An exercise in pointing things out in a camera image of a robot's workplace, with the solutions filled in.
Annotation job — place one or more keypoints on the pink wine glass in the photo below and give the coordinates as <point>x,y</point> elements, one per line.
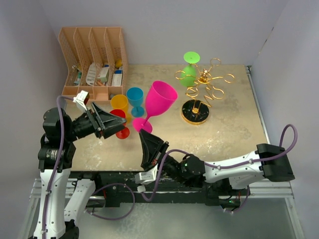
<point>159,99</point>

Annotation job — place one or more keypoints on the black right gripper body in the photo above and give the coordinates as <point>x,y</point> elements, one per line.
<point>170,166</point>

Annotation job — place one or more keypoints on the yellow wine glass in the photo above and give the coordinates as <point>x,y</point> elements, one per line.
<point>120,102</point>

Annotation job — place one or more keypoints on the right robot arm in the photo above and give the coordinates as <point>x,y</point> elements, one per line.
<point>267,161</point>

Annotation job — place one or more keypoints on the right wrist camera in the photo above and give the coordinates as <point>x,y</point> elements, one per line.
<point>144,178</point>

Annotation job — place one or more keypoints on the blue wine glass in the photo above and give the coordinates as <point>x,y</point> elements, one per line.
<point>135,97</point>

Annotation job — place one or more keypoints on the white medicine box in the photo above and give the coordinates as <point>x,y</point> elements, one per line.
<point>103,75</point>

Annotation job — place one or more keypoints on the white blister pack box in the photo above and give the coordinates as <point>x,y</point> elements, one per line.
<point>117,78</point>

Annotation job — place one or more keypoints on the peach desk organizer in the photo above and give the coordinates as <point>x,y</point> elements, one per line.
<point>97,61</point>

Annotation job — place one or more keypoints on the red wine glass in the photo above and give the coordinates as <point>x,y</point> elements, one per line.
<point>125,132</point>

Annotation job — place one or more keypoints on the yellow small object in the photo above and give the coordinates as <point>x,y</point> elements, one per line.
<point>118,63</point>

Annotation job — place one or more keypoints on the gold wire glass rack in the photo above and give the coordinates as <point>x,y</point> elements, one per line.
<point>196,110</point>

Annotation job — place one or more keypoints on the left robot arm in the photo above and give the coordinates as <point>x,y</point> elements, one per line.
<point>58,219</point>

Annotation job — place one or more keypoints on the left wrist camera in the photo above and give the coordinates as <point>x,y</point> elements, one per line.
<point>81,100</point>

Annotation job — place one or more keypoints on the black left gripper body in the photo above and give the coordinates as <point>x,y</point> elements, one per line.
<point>86,125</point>

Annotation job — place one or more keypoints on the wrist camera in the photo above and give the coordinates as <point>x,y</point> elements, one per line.
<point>144,178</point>
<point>81,100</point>

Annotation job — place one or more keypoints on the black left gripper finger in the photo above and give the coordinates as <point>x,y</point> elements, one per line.
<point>107,120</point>
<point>110,131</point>

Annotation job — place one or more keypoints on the green wine glass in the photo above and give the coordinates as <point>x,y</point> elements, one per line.
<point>188,75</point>

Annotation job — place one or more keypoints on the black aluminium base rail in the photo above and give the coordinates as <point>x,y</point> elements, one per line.
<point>170,191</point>

